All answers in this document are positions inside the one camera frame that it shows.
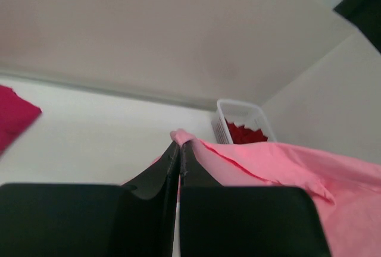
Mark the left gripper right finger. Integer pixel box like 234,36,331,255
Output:
180,142,331,256

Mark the white plastic basket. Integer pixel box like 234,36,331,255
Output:
211,99,277,144

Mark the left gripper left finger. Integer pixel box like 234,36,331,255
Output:
1,143,180,256

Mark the light pink t shirt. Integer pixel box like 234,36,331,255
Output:
120,128,381,257

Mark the magenta t shirt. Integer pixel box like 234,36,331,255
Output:
1,85,42,154

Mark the dark red t shirt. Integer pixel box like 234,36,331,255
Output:
225,120,268,145

